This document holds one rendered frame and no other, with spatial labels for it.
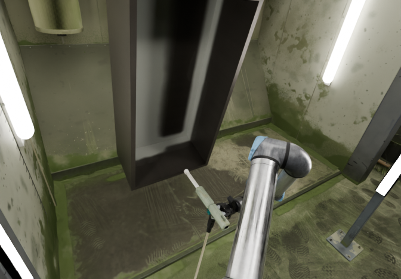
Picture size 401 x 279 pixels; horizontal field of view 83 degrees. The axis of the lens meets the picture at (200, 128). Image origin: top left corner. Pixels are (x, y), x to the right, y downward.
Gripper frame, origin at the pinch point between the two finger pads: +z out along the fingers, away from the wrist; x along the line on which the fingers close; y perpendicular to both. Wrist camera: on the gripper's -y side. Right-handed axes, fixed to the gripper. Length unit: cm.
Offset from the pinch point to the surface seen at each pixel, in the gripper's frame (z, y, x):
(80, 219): 63, 57, 69
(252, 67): -167, -38, 157
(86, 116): 45, 10, 143
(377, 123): -181, -40, -1
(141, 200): 16, 52, 65
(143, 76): 22, -59, 67
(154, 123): 9, -20, 73
